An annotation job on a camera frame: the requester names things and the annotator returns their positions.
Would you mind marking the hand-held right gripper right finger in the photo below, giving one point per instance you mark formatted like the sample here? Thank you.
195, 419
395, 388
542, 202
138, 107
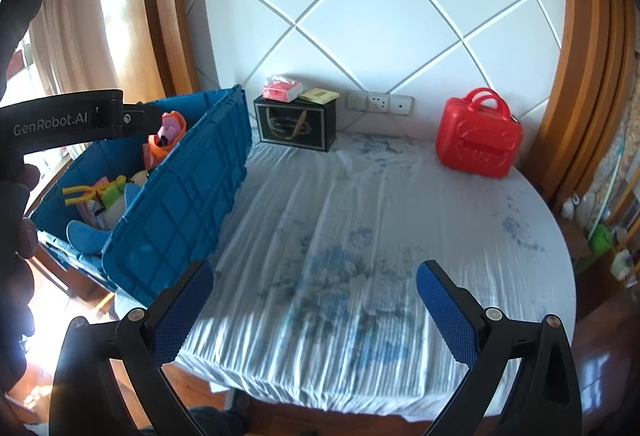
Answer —
447, 316

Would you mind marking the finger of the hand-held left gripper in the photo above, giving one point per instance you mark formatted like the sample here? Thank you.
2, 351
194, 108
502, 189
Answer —
145, 119

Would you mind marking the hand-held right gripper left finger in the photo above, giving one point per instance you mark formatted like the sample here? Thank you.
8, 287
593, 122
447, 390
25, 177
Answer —
182, 311

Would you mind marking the orange-dressed pig plush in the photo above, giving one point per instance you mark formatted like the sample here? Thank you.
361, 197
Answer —
170, 129

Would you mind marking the yellow plastic toy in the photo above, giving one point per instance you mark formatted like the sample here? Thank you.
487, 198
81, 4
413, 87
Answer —
75, 190

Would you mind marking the blue plastic crate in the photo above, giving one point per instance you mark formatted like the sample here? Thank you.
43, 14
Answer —
175, 216

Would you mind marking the light blue boomerang toy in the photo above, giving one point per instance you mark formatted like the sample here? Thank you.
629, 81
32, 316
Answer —
85, 236

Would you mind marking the person's left hand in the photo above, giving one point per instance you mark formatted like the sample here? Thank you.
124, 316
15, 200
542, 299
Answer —
20, 236

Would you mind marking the green toy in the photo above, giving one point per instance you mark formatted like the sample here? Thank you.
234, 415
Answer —
112, 191

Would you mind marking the light curtain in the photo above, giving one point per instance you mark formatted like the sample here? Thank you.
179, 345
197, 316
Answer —
75, 31

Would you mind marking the red tissue pack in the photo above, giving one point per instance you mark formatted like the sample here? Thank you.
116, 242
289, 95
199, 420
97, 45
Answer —
280, 90

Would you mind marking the black gift box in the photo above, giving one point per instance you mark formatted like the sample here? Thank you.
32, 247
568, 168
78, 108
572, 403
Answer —
310, 126

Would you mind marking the white bag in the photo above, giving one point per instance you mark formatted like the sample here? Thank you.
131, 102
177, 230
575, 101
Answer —
576, 208

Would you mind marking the green bag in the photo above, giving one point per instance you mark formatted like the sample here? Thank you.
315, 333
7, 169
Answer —
600, 237

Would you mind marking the yellow flat box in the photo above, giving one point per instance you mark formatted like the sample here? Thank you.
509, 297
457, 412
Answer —
320, 95

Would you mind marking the red hard-shell suitcase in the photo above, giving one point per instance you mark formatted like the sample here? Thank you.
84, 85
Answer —
475, 141

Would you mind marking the white padded headboard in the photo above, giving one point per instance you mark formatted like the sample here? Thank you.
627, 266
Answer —
375, 6

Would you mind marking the wooden headboard frame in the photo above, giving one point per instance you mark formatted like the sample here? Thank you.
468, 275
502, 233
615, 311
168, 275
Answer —
165, 41

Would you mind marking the white wall switch panel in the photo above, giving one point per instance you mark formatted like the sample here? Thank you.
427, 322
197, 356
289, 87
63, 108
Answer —
357, 100

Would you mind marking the white single-hole wall outlet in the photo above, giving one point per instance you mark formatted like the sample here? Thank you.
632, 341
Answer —
401, 105

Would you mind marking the white wall socket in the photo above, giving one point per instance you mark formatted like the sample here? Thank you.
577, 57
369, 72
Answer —
379, 102

